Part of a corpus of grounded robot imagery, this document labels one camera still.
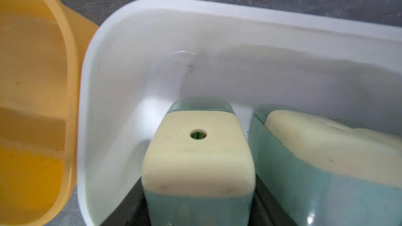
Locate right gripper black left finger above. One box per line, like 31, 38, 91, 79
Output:
101, 178, 151, 226

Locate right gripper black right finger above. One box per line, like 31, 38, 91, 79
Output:
249, 176, 297, 226

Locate green sharpener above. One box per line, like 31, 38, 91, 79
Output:
249, 105, 402, 226
141, 97, 256, 226

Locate white plastic storage tub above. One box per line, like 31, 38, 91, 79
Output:
77, 0, 402, 226

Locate yellow plastic storage tub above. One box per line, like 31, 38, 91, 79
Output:
1, 0, 98, 226

